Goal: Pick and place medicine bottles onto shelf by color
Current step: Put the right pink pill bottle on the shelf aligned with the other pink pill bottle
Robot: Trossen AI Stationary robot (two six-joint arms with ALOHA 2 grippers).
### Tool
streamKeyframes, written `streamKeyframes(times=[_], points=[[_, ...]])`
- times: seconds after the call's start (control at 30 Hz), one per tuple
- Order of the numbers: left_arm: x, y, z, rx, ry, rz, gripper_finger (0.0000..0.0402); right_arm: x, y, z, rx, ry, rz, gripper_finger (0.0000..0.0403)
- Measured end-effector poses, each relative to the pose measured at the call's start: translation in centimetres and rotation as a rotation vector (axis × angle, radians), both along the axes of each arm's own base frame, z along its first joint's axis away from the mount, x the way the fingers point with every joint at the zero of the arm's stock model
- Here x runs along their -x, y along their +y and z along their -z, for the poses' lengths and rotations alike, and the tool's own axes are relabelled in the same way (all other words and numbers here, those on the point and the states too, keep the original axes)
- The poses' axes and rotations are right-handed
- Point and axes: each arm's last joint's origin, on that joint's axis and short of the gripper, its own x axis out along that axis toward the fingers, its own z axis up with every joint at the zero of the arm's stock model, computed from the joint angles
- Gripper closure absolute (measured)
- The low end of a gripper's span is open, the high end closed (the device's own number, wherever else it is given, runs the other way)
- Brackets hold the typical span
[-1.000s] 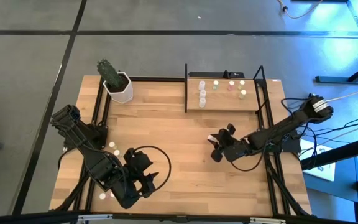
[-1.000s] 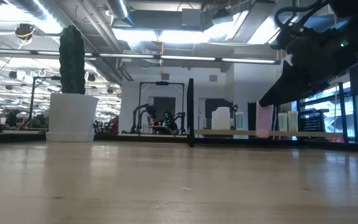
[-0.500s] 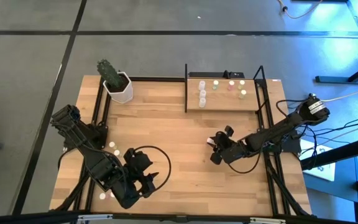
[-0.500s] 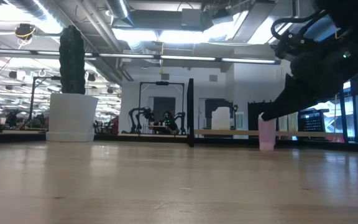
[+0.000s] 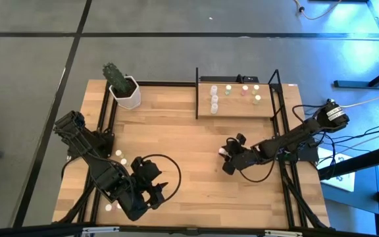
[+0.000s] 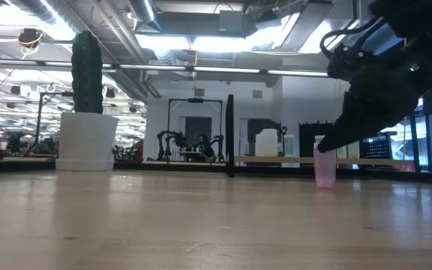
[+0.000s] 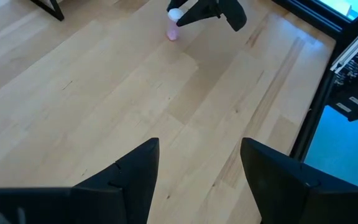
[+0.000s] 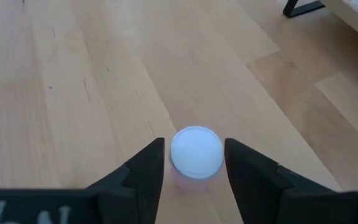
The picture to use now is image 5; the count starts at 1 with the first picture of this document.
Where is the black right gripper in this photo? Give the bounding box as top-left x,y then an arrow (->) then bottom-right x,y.
221,134 -> 266,171

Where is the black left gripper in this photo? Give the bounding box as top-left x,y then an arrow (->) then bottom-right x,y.
125,160 -> 170,207

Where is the wooden shelf board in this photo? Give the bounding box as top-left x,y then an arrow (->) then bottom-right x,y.
197,82 -> 275,119

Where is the black shelf side panel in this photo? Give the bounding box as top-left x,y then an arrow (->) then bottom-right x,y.
195,67 -> 200,120

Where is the white hexagonal plant pot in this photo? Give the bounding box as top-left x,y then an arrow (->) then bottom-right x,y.
109,75 -> 142,110

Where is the white printed sheet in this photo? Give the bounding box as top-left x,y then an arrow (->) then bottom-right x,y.
317,147 -> 356,193

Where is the green cactus plant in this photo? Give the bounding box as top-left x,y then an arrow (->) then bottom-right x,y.
102,62 -> 133,95

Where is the black desk beam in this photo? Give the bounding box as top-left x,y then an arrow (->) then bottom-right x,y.
317,143 -> 379,181

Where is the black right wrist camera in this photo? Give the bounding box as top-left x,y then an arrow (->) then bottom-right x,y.
222,161 -> 238,176

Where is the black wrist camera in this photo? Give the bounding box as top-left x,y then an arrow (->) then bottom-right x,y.
122,201 -> 150,222
222,161 -> 238,176

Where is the black left camera cable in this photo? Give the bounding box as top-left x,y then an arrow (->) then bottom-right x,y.
141,153 -> 182,208

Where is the black camera cable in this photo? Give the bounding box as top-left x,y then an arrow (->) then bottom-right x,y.
240,157 -> 277,184
141,153 -> 182,208

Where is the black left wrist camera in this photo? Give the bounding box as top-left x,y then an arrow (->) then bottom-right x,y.
122,201 -> 150,222

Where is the black aluminium table frame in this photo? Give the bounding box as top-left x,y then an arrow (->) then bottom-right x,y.
0,78 -> 379,237

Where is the black right camera cable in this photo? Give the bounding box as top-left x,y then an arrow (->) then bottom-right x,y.
240,157 -> 277,184

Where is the silver metal bracket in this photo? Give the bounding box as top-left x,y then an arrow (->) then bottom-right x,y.
263,229 -> 303,237
82,226 -> 120,235

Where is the black floor cable bundle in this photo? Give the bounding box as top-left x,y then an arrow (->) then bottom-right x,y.
307,107 -> 379,180

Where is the blue-lit metal table frame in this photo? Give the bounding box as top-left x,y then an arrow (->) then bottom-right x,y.
333,0 -> 379,90

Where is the beige power cable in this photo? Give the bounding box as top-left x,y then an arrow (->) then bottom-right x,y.
349,93 -> 379,108

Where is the beige cable with black plug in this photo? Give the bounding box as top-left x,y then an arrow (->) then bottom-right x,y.
293,0 -> 343,21

